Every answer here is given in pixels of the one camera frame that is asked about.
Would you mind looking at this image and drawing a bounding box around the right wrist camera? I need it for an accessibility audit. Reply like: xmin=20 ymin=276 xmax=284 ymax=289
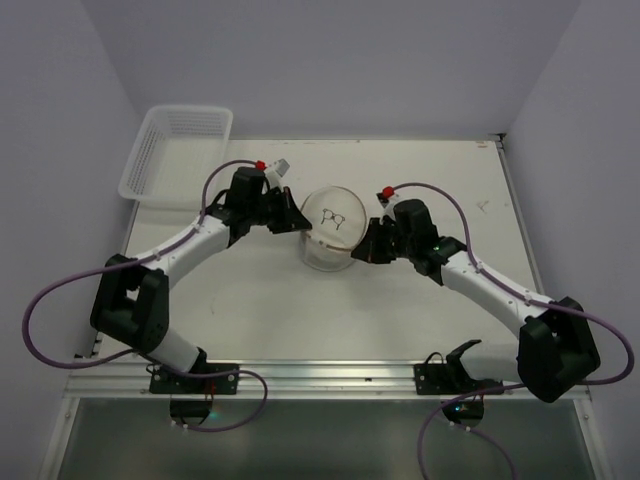
xmin=376 ymin=186 xmax=402 ymax=220

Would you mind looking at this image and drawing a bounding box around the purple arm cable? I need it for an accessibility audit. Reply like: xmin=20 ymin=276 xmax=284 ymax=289
xmin=22 ymin=158 xmax=271 ymax=433
xmin=387 ymin=181 xmax=633 ymax=480

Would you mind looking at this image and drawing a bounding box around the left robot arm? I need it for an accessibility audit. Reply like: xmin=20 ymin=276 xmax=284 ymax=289
xmin=90 ymin=159 xmax=311 ymax=379

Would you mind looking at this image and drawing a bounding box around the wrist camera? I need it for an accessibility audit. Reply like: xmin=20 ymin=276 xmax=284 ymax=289
xmin=264 ymin=158 xmax=290 ymax=190
xmin=376 ymin=186 xmax=402 ymax=220

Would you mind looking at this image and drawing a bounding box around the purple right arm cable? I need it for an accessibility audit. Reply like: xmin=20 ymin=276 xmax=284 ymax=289
xmin=387 ymin=181 xmax=633 ymax=480

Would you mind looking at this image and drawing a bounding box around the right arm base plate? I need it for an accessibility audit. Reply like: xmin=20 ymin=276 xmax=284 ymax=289
xmin=413 ymin=363 xmax=503 ymax=396

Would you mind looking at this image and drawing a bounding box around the white mesh laundry bag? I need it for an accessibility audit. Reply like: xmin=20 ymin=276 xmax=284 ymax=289
xmin=300 ymin=186 xmax=368 ymax=272

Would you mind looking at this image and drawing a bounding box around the white plastic basket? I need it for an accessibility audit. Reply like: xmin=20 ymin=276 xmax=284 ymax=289
xmin=118 ymin=104 xmax=233 ymax=210

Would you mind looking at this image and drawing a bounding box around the aluminium front rail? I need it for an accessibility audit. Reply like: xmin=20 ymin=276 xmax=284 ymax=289
xmin=64 ymin=355 xmax=591 ymax=401

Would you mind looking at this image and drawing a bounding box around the aluminium rail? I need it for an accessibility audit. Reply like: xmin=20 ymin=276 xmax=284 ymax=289
xmin=64 ymin=355 xmax=591 ymax=401
xmin=492 ymin=133 xmax=545 ymax=293

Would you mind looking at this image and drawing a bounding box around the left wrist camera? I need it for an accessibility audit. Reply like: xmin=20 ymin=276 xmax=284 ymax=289
xmin=264 ymin=158 xmax=290 ymax=190

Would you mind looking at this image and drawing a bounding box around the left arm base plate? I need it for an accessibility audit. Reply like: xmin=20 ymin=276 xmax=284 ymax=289
xmin=149 ymin=363 xmax=240 ymax=395

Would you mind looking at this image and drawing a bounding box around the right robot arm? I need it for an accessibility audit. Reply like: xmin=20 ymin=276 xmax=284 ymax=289
xmin=351 ymin=194 xmax=601 ymax=403

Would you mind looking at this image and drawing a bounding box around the aluminium right side rail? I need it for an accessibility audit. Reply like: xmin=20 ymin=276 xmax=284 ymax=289
xmin=492 ymin=133 xmax=545 ymax=293

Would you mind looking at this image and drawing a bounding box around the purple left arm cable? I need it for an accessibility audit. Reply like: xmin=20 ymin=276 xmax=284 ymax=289
xmin=22 ymin=158 xmax=271 ymax=433

